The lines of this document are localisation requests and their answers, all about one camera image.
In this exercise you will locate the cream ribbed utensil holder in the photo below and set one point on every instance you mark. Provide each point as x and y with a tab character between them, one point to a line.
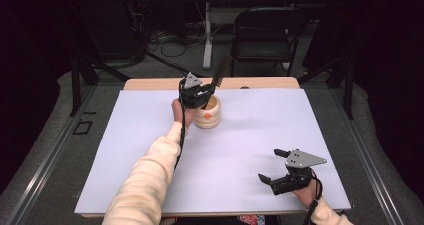
211	116

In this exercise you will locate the black folding chair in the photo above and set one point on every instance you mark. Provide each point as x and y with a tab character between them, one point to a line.
263	45

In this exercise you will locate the wooden table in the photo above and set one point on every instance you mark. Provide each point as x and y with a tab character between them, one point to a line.
266	83

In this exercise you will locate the person's patterned lap clothing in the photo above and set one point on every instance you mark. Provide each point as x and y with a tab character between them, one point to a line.
251	219

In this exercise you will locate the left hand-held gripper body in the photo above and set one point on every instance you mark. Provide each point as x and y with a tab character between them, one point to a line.
191	93

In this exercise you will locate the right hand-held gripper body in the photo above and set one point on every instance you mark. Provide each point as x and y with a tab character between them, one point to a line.
300	160

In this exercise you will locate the person's left hand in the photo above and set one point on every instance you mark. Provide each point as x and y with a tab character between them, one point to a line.
181	115

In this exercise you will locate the black metal frame stand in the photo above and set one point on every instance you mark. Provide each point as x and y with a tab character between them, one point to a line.
348	85
76	85

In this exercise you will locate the white-legged background desk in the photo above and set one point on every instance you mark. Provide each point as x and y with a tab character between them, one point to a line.
208	38

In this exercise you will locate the white table mat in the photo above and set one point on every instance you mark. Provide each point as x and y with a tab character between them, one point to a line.
240	158

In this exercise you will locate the person's right hand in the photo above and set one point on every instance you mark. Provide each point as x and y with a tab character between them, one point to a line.
306	196

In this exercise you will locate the black plastic knife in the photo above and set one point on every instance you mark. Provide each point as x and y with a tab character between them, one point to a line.
221	70

